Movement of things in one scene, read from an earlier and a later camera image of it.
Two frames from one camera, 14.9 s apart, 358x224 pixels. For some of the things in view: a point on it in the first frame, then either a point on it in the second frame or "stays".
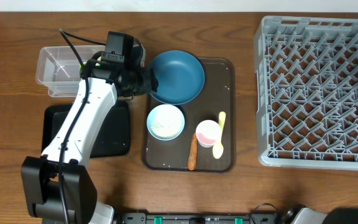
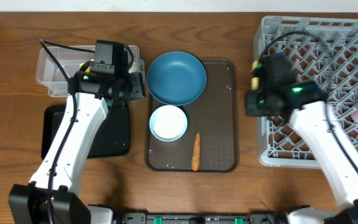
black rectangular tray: x=111 y=138 stays
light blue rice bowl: x=165 y=122 stays
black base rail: x=140 y=218 stays
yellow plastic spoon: x=218 y=150 → x=255 y=80
